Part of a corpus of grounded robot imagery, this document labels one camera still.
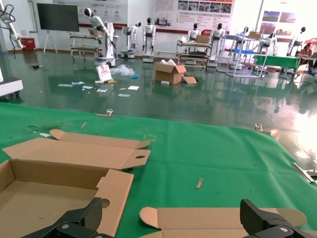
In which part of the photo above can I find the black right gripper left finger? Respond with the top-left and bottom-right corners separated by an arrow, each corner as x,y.
22,197 -> 109,238

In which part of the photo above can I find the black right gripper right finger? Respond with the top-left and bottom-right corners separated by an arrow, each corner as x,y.
240,198 -> 317,238

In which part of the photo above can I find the open cardboard box with round holes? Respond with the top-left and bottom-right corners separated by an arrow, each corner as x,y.
0,128 -> 151,238

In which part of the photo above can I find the open cardboard box with papers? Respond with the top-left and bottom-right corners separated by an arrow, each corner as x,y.
155,59 -> 198,85

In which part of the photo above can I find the red box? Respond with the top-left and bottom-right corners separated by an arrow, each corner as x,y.
21,37 -> 37,52

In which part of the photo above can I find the green table cloth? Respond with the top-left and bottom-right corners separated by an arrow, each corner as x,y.
0,102 -> 317,238

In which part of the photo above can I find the metal binder clip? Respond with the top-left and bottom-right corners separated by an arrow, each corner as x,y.
254,123 -> 272,136
96,109 -> 116,119

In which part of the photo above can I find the white paper bag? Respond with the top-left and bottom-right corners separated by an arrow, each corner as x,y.
96,64 -> 112,84

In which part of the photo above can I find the white wheeled base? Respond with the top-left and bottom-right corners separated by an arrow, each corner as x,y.
0,66 -> 24,99

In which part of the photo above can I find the clear plastic bag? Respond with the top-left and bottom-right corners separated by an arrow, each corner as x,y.
110,63 -> 136,76

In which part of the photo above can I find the table with green cover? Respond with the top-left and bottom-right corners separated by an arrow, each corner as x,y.
254,55 -> 300,75

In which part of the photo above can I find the white tube trolley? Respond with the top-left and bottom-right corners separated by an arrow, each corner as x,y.
69,32 -> 104,61

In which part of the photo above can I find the seated person in brown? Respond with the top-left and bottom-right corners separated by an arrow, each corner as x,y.
297,42 -> 316,72

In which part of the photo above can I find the leaning white humanoid robot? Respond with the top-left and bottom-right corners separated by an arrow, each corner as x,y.
84,7 -> 117,67

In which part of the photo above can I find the white tube rack with shelves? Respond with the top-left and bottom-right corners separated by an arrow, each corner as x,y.
176,39 -> 211,66

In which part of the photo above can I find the large black display screen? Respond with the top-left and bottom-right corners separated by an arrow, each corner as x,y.
36,2 -> 80,32

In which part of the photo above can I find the open cardboard box holding cables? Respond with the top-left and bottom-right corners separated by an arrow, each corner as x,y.
139,207 -> 308,238

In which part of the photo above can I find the tall white frame rack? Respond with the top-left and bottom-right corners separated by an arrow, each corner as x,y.
217,33 -> 269,77

